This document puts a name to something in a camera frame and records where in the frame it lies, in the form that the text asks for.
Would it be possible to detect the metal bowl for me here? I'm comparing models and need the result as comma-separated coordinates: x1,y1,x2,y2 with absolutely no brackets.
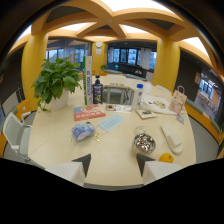
132,133,157,155

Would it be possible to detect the orange fruit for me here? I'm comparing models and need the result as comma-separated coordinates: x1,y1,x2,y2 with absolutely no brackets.
158,152,175,164

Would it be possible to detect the white office chair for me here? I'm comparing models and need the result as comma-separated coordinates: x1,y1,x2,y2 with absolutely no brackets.
2,111,33,163

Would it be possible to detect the red and blue booklet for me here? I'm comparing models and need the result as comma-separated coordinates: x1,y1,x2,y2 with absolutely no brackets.
73,103,107,122

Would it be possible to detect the light blue face mask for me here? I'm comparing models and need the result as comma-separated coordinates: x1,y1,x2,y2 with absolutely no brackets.
97,113,126,133

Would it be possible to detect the white printed cloth bag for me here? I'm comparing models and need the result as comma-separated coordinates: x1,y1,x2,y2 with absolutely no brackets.
140,93,177,116

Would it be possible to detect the clear plastic wrapper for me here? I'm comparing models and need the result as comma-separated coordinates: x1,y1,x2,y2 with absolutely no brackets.
114,103,133,113

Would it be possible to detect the pink gift bag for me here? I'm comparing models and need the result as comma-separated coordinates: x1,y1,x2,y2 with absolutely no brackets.
168,85,188,116

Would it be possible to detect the white plastic bottle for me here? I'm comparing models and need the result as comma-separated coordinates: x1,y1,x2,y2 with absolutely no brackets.
131,83,144,111

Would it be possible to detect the orange chair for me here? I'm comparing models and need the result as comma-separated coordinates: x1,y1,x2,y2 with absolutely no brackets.
15,98,34,122

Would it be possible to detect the dark blue pump bottle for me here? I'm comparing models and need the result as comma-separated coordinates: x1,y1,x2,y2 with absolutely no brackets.
92,74,104,105

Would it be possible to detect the green potted plant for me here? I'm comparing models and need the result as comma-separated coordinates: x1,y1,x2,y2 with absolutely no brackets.
31,57,83,112

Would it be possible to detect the tall green white box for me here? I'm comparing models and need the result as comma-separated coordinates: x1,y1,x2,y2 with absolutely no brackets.
82,55,93,106

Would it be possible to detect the gold keychain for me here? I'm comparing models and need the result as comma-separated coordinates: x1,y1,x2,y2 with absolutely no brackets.
93,131,101,144

